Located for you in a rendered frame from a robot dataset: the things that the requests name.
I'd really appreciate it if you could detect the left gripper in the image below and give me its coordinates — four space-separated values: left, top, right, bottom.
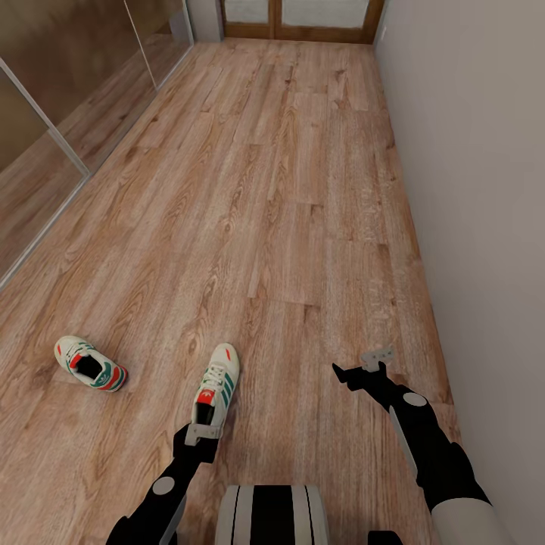
173 423 217 475

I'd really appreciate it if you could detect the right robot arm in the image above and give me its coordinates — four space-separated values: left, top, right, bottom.
332 347 517 545

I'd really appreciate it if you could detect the robot trunk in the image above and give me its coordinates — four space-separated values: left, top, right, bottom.
215 485 330 545

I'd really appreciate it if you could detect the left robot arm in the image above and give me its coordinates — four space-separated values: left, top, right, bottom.
105 423 224 545

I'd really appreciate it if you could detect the gym shoe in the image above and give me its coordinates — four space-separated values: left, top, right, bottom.
191 342 240 428
54 335 128 392

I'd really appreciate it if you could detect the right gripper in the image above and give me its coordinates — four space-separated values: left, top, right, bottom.
332 361 390 398

